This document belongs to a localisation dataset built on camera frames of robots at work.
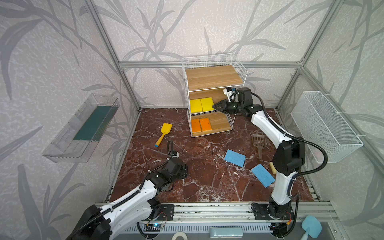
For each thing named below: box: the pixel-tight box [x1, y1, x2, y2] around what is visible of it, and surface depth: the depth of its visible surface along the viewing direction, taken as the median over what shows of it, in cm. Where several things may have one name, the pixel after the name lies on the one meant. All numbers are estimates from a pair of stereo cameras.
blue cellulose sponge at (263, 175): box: [251, 163, 276, 188], surface depth 88 cm
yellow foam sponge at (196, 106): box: [190, 99, 203, 114], surface depth 86 cm
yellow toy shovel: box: [155, 122, 173, 148], surface depth 110 cm
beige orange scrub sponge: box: [191, 119, 202, 133], surface depth 109 cm
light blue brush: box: [300, 215, 322, 240], surface depth 71 cm
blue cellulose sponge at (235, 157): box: [224, 149, 246, 168], surface depth 93 cm
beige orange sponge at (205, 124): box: [199, 118, 212, 132], surface depth 109 cm
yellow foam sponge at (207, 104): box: [200, 97, 215, 112], surface depth 88 cm
